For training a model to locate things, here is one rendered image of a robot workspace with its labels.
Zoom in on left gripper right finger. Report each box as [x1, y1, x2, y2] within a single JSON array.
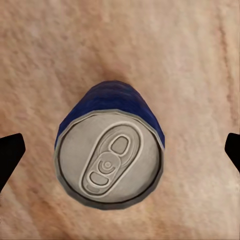
[[224, 133, 240, 172]]

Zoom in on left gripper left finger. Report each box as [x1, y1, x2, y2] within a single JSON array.
[[0, 133, 26, 192]]

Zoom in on can of soda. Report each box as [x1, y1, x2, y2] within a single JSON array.
[[53, 80, 165, 211]]

